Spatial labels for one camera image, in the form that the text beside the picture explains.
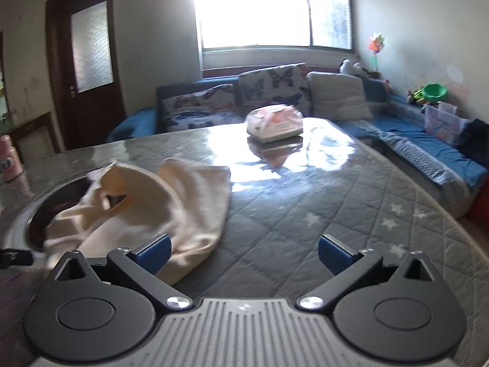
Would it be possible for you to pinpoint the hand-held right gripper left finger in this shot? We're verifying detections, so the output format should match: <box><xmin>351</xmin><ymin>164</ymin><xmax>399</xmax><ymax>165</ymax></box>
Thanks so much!
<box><xmin>51</xmin><ymin>233</ymin><xmax>193</xmax><ymax>310</ymax></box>

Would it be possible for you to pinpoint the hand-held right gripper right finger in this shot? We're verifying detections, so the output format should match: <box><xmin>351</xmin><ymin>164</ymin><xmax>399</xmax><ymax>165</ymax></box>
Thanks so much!
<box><xmin>296</xmin><ymin>233</ymin><xmax>438</xmax><ymax>310</ymax></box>

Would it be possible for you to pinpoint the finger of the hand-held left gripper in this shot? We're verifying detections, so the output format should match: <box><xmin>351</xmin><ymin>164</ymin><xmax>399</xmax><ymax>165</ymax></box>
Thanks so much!
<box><xmin>0</xmin><ymin>250</ymin><xmax>33</xmax><ymax>267</ymax></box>

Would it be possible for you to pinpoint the cream shirt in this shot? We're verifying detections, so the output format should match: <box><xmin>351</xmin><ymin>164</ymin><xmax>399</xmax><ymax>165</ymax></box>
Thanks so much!
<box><xmin>44</xmin><ymin>158</ymin><xmax>232</xmax><ymax>287</ymax></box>

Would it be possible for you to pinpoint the round black built-in hotplate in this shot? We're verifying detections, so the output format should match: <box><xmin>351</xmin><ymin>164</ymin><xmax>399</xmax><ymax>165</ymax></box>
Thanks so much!
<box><xmin>6</xmin><ymin>174</ymin><xmax>115</xmax><ymax>253</ymax></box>

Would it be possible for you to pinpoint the pink cartoon bottle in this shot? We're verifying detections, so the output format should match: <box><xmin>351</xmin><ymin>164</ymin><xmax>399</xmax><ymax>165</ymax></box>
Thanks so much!
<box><xmin>0</xmin><ymin>135</ymin><xmax>23</xmax><ymax>182</ymax></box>

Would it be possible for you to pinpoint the blue sofa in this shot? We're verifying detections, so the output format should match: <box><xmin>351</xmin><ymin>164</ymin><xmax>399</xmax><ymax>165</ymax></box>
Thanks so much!
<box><xmin>107</xmin><ymin>71</ymin><xmax>489</xmax><ymax>218</ymax></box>

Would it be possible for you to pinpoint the pink white tissue packet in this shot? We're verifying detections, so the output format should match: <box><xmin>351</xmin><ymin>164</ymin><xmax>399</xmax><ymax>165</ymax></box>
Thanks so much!
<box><xmin>245</xmin><ymin>104</ymin><xmax>303</xmax><ymax>144</ymax></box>

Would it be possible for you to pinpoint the dark wooden door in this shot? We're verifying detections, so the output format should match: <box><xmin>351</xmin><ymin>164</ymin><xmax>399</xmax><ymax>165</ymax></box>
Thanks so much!
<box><xmin>46</xmin><ymin>0</ymin><xmax>127</xmax><ymax>154</ymax></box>

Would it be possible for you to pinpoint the long butterfly print cushion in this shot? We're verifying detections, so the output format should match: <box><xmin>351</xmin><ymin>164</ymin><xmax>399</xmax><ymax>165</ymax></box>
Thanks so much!
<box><xmin>160</xmin><ymin>83</ymin><xmax>245</xmax><ymax>132</ymax></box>

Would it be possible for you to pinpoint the grey pillow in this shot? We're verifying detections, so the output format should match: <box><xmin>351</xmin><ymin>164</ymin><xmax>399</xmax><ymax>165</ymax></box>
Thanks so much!
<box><xmin>307</xmin><ymin>71</ymin><xmax>373</xmax><ymax>120</ymax></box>

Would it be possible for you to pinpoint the clear plastic storage box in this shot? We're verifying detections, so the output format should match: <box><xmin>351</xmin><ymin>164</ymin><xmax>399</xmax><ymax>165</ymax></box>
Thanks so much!
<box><xmin>423</xmin><ymin>101</ymin><xmax>472</xmax><ymax>146</ymax></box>

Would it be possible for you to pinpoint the black bag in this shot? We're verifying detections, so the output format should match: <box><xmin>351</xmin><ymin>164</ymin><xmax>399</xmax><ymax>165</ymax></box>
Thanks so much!
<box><xmin>456</xmin><ymin>118</ymin><xmax>489</xmax><ymax>157</ymax></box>

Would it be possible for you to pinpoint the plush panda toy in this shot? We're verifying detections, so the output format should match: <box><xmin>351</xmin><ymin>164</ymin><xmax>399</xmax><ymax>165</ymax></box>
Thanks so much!
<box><xmin>339</xmin><ymin>59</ymin><xmax>371</xmax><ymax>77</ymax></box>

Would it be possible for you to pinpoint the green plastic bowl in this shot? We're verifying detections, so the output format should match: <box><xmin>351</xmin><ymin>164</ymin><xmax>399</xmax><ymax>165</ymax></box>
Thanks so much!
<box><xmin>421</xmin><ymin>83</ymin><xmax>448</xmax><ymax>104</ymax></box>

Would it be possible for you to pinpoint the colourful pinwheel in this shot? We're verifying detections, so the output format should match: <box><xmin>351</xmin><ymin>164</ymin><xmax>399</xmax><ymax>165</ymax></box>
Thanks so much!
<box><xmin>367</xmin><ymin>34</ymin><xmax>386</xmax><ymax>73</ymax></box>

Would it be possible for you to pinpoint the window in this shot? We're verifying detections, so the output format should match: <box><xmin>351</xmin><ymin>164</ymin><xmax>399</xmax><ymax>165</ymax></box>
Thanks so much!
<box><xmin>193</xmin><ymin>0</ymin><xmax>354</xmax><ymax>51</ymax></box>

